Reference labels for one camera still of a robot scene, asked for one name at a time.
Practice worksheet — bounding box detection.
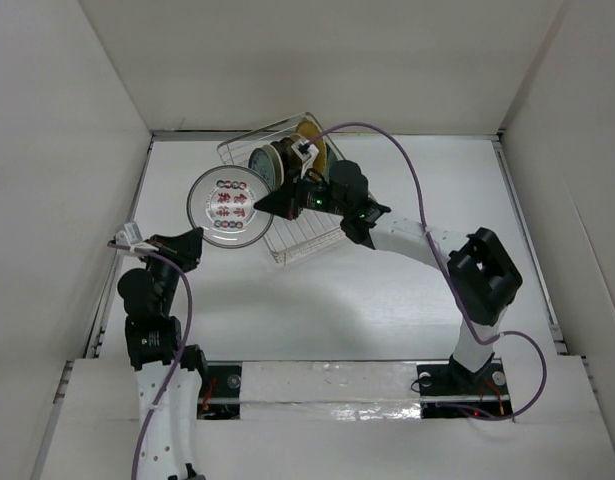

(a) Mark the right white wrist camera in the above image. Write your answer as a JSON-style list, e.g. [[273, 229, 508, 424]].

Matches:
[[291, 139, 320, 176]]

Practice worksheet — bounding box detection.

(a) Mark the purple cable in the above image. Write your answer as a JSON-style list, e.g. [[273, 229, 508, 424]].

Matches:
[[109, 239, 196, 479], [299, 121, 547, 422]]

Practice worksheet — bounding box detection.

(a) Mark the wire dish rack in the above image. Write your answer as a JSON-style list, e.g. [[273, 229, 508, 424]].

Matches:
[[217, 112, 345, 265]]

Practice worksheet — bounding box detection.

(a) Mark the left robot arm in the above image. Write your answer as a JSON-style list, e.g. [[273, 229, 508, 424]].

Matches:
[[108, 223, 210, 479]]

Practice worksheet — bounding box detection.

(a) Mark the yellow brown patterned plate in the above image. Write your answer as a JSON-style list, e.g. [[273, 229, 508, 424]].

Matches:
[[279, 137, 303, 177]]

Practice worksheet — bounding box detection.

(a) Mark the bamboo pattern round plate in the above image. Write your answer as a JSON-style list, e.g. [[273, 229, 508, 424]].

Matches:
[[296, 118, 327, 174]]

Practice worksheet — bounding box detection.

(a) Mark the cream plate with black patch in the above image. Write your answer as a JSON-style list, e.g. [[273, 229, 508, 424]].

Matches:
[[267, 145, 284, 190]]

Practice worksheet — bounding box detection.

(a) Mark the white plate with red characters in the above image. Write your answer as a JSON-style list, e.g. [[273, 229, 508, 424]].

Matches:
[[186, 165, 273, 249]]

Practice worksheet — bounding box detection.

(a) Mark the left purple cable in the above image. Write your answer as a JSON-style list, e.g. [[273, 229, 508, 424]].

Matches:
[[109, 239, 196, 479]]

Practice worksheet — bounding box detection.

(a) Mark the blue green patterned plate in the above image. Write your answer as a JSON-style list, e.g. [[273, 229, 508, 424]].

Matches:
[[248, 145, 274, 191]]

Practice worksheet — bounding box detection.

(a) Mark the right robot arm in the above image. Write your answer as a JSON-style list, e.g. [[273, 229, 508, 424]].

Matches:
[[254, 160, 523, 393]]

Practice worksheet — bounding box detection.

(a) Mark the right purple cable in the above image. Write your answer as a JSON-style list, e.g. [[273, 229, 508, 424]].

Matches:
[[299, 121, 547, 422]]

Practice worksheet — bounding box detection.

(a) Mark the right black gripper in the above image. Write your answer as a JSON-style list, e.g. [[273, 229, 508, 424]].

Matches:
[[254, 167, 348, 223]]

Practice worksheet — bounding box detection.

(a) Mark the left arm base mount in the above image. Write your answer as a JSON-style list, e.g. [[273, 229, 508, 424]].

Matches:
[[197, 362, 243, 421]]

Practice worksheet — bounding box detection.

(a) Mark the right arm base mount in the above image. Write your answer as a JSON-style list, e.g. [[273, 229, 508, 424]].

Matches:
[[410, 359, 513, 419]]

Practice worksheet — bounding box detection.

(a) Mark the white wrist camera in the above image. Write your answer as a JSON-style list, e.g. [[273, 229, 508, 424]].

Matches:
[[291, 139, 320, 176], [107, 221, 156, 254]]

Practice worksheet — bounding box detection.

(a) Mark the light green rectangular tray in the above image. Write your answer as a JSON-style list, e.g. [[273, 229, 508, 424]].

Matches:
[[325, 146, 340, 180]]

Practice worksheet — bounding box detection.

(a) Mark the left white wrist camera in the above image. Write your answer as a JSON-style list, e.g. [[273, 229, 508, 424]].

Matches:
[[107, 221, 156, 254]]

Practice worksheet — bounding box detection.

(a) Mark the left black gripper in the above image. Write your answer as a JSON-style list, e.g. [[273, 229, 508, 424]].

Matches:
[[138, 227, 202, 314]]

